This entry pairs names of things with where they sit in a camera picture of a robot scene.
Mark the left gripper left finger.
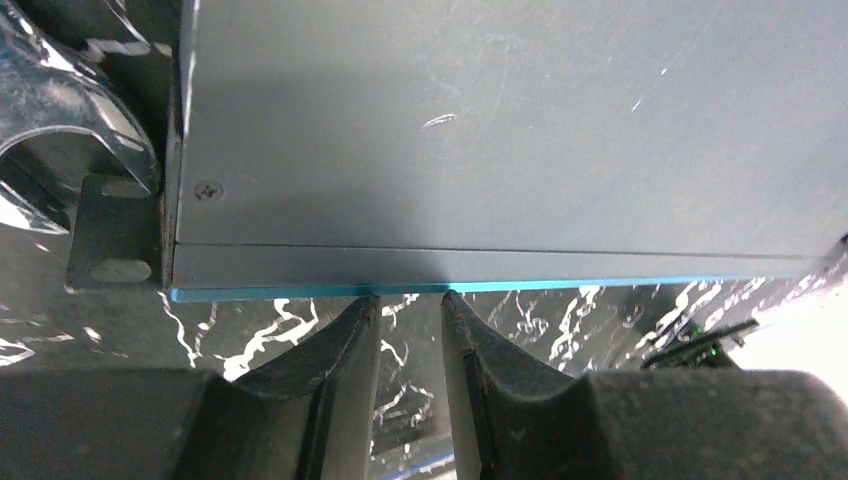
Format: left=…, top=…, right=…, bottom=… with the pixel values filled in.
left=173, top=296, right=381, bottom=479

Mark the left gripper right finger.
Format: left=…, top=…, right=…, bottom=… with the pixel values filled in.
left=441, top=292, right=847, bottom=479

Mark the large dark network switch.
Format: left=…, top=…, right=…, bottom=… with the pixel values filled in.
left=65, top=1, right=847, bottom=302

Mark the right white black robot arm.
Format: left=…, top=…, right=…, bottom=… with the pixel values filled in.
left=640, top=318, right=760, bottom=370

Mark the silver open-end wrench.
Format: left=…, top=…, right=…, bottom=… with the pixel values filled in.
left=1, top=1, right=161, bottom=195

